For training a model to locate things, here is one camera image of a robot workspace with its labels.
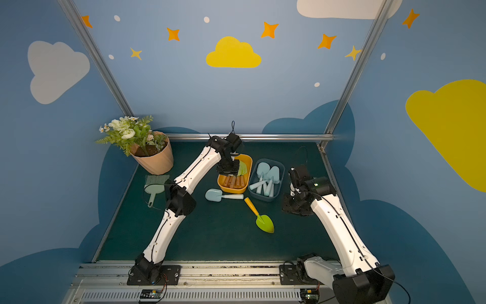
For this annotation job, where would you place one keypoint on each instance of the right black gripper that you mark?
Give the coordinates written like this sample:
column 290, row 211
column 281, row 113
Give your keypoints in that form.
column 295, row 203

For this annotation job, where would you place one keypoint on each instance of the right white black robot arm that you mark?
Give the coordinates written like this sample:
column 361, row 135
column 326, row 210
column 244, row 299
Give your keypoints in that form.
column 361, row 278

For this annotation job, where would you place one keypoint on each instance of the green dustpan brush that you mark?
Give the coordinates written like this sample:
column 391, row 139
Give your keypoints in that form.
column 154, row 185

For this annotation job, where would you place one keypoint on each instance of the right controller board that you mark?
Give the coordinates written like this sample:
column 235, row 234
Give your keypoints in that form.
column 309, row 296

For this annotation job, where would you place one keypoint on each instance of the blue shovel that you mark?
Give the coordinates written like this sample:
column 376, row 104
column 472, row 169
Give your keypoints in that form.
column 258, row 185
column 262, row 170
column 274, row 175
column 268, row 187

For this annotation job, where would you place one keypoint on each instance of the green trowel yellow handle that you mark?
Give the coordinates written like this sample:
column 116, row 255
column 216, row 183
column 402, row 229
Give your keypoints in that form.
column 262, row 221

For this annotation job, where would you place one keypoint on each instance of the green shovel wooden handle back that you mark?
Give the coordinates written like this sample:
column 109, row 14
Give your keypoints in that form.
column 243, row 168

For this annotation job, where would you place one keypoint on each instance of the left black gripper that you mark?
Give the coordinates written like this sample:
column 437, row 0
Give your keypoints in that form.
column 228, row 166

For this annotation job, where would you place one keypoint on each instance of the aluminium front rail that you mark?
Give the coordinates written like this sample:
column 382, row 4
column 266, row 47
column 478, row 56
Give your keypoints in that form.
column 200, row 282

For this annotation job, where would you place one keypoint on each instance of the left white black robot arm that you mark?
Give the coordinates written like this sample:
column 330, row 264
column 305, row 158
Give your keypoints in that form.
column 218, row 152

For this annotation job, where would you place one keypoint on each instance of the yellow storage box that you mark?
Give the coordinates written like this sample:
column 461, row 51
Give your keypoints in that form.
column 249, row 162

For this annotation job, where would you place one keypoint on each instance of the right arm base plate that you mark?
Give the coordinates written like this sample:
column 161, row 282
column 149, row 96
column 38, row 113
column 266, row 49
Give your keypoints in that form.
column 290, row 274

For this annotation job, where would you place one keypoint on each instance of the terracotta pot with flowers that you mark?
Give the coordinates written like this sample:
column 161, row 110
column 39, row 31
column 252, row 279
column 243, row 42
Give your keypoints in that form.
column 136, row 138

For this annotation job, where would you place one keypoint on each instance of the left controller board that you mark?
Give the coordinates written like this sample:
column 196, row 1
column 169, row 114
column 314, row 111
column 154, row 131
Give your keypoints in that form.
column 151, row 296

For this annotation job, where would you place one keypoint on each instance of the blue shovel sideways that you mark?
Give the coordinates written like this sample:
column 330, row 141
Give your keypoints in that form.
column 217, row 195

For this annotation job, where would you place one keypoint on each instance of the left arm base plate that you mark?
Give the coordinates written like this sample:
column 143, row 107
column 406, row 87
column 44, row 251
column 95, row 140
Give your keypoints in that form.
column 171, row 274

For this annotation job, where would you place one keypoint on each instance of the blue-grey storage box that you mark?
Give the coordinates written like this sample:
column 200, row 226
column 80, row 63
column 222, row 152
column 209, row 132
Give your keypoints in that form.
column 277, row 187

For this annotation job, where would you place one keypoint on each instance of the controller board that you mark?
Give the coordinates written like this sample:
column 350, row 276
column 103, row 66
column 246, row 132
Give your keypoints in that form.
column 151, row 296
column 309, row 296

